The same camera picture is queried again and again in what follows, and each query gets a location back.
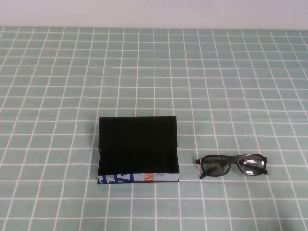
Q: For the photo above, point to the green white checked tablecloth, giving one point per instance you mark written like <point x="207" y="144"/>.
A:
<point x="72" y="72"/>

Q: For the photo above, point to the black printed glasses case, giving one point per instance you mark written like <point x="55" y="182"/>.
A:
<point x="137" y="134"/>

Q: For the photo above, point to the black framed glasses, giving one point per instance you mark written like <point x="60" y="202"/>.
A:
<point x="214" y="166"/>

